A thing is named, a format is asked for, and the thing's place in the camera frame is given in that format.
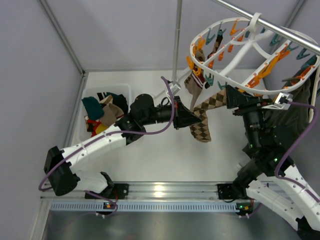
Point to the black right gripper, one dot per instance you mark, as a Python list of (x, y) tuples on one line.
[(249, 107)]

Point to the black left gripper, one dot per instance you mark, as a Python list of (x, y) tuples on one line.
[(176, 112)]

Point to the beige brown argyle sock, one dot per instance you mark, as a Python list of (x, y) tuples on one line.
[(200, 131)]

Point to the tan maroon striped sock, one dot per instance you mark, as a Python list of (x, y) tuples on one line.
[(195, 83)]

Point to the dark teal sock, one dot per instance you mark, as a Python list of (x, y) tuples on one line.
[(93, 108)]

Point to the plain brown ribbed sock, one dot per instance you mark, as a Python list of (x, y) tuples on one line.
[(111, 114)]

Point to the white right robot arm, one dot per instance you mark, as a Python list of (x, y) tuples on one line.
[(277, 183)]

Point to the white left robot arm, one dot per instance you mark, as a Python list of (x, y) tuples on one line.
[(63, 167)]

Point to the black socks pile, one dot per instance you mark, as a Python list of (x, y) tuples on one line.
[(117, 99)]

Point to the white oval clip hanger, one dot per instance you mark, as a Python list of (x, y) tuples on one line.
[(248, 53)]

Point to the white drying rack stand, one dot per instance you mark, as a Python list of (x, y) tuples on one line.
[(177, 28)]

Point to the yellow red sock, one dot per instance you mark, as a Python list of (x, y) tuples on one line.
[(98, 128)]

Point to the red white sock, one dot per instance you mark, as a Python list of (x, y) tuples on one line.
[(90, 124)]

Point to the white plastic laundry basket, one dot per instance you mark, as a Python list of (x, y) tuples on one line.
[(80, 133)]

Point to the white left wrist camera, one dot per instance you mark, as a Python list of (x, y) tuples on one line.
[(175, 87)]

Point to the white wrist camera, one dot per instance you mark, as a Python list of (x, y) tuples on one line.
[(281, 102), (175, 87)]

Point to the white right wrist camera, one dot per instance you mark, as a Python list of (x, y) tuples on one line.
[(281, 102)]

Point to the dark green drawstring shorts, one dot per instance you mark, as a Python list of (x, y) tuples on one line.
[(296, 119)]

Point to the aluminium mounting rail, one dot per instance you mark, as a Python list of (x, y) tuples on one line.
[(139, 190)]

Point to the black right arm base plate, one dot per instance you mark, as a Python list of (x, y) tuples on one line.
[(227, 192)]

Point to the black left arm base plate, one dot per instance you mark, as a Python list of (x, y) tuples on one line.
[(118, 191)]

